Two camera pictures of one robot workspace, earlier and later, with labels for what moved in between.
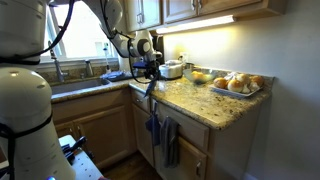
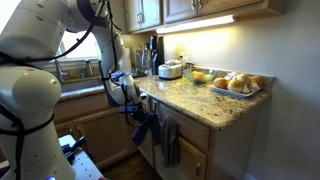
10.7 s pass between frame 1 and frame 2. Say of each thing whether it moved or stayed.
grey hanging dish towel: stayed
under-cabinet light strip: stayed
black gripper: moved
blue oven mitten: moved
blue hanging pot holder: stayed
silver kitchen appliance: stayed
